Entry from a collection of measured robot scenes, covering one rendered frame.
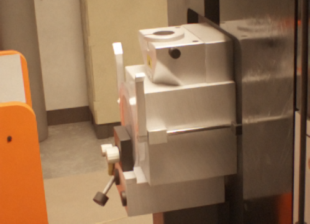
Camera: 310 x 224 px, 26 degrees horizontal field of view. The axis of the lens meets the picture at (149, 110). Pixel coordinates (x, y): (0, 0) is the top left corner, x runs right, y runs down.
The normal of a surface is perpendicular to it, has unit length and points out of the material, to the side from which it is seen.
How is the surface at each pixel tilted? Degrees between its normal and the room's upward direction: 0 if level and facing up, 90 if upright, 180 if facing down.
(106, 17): 90
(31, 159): 90
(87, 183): 0
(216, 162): 90
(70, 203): 0
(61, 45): 90
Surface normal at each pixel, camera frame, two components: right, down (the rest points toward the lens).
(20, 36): 0.33, 0.29
